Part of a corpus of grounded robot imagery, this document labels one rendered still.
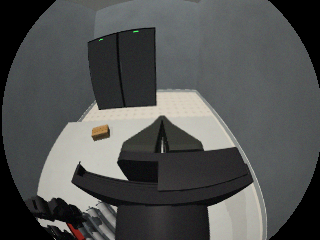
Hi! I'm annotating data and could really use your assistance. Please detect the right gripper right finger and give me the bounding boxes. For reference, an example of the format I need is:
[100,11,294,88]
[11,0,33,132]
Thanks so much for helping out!
[162,115,204,153]

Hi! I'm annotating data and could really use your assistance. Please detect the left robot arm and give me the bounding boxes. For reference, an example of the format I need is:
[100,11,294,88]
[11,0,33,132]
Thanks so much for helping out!
[24,195,83,240]

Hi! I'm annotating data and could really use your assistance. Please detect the brown cardboard box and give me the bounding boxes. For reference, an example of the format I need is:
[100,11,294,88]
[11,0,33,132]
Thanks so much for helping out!
[91,125,110,141]

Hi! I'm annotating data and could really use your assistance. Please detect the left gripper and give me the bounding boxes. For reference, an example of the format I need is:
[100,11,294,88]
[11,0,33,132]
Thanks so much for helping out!
[71,217,87,230]

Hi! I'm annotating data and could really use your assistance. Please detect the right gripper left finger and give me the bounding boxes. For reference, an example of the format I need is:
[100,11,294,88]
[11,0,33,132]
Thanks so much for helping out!
[120,115,162,153]

